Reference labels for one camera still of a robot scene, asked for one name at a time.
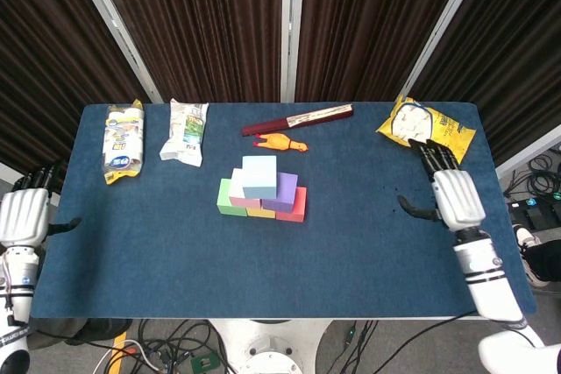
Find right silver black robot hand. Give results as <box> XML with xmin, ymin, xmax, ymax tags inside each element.
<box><xmin>397</xmin><ymin>138</ymin><xmax>487</xmax><ymax>233</ymax></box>

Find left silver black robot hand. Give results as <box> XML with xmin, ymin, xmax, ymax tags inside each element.
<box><xmin>0</xmin><ymin>159</ymin><xmax>83</xmax><ymax>249</ymax></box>

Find red block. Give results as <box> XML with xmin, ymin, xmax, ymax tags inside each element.
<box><xmin>274</xmin><ymin>187</ymin><xmax>309</xmax><ymax>223</ymax></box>

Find purple cube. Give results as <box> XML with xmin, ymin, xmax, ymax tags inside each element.
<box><xmin>261</xmin><ymin>171</ymin><xmax>300</xmax><ymax>214</ymax></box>

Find yellow block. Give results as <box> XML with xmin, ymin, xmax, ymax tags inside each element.
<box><xmin>246</xmin><ymin>206</ymin><xmax>278</xmax><ymax>220</ymax></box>

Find light blue cube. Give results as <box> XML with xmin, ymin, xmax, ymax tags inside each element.
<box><xmin>241</xmin><ymin>155</ymin><xmax>279</xmax><ymax>201</ymax></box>

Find green block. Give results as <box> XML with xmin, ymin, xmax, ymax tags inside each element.
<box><xmin>217</xmin><ymin>178</ymin><xmax>249</xmax><ymax>217</ymax></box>

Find pink block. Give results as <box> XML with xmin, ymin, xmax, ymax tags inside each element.
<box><xmin>228</xmin><ymin>167</ymin><xmax>263</xmax><ymax>209</ymax></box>

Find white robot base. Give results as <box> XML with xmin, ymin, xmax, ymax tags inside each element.
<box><xmin>205</xmin><ymin>319</ymin><xmax>332</xmax><ymax>374</ymax></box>

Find black power box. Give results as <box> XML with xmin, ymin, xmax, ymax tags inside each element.
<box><xmin>508</xmin><ymin>196</ymin><xmax>561</xmax><ymax>230</ymax></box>

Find black white sneaker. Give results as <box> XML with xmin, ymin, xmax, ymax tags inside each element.
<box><xmin>512</xmin><ymin>223</ymin><xmax>549</xmax><ymax>288</ymax></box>

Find yellow white snack bag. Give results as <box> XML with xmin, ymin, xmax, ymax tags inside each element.
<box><xmin>101</xmin><ymin>99</ymin><xmax>146</xmax><ymax>186</ymax></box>

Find black shoe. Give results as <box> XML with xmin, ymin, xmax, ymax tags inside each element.
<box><xmin>65</xmin><ymin>319</ymin><xmax>132</xmax><ymax>345</ymax></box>

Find brown pleated curtain panel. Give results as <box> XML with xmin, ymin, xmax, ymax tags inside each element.
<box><xmin>411</xmin><ymin>0</ymin><xmax>561</xmax><ymax>169</ymax></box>
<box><xmin>89</xmin><ymin>0</ymin><xmax>286</xmax><ymax>103</ymax></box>
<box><xmin>295</xmin><ymin>0</ymin><xmax>473</xmax><ymax>103</ymax></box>
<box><xmin>0</xmin><ymin>0</ymin><xmax>148</xmax><ymax>194</ymax></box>

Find blue felt table cloth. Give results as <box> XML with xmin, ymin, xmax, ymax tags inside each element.
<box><xmin>29</xmin><ymin>102</ymin><xmax>538</xmax><ymax>321</ymax></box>

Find dark red folded fan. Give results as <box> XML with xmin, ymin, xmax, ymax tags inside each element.
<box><xmin>241</xmin><ymin>103</ymin><xmax>354</xmax><ymax>138</ymax></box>

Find white green snack package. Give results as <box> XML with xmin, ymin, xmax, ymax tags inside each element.
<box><xmin>158</xmin><ymin>98</ymin><xmax>209</xmax><ymax>168</ymax></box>

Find yellow rubber chicken toy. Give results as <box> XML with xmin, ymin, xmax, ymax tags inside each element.
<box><xmin>252</xmin><ymin>132</ymin><xmax>309</xmax><ymax>155</ymax></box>

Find green circuit board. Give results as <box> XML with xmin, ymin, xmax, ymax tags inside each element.
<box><xmin>190</xmin><ymin>354</ymin><xmax>218</xmax><ymax>373</ymax></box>

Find white partition floor rail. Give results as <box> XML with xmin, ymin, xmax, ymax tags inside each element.
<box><xmin>496</xmin><ymin>128</ymin><xmax>561</xmax><ymax>178</ymax></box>
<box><xmin>0</xmin><ymin>161</ymin><xmax>27</xmax><ymax>189</ymax></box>

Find coiled black floor cables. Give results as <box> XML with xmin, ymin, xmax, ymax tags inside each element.
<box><xmin>503</xmin><ymin>144</ymin><xmax>561</xmax><ymax>200</ymax></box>

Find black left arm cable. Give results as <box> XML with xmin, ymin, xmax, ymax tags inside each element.
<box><xmin>4</xmin><ymin>294</ymin><xmax>132</xmax><ymax>349</ymax></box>

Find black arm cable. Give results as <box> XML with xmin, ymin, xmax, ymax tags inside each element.
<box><xmin>4</xmin><ymin>294</ymin><xmax>132</xmax><ymax>349</ymax></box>
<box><xmin>372</xmin><ymin>310</ymin><xmax>540</xmax><ymax>374</ymax></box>

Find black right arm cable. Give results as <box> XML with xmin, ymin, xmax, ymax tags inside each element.
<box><xmin>372</xmin><ymin>310</ymin><xmax>540</xmax><ymax>374</ymax></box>

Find white partition frame post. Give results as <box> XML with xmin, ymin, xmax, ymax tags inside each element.
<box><xmin>280</xmin><ymin>0</ymin><xmax>306</xmax><ymax>102</ymax></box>
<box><xmin>65</xmin><ymin>0</ymin><xmax>164</xmax><ymax>104</ymax></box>
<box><xmin>401</xmin><ymin>0</ymin><xmax>491</xmax><ymax>95</ymax></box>

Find tangled floor cable bundle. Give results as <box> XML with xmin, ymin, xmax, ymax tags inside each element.
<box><xmin>94</xmin><ymin>319</ymin><xmax>238</xmax><ymax>374</ymax></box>

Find white table frame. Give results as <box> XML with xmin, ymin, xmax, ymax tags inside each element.
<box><xmin>117</xmin><ymin>316</ymin><xmax>483</xmax><ymax>322</ymax></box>

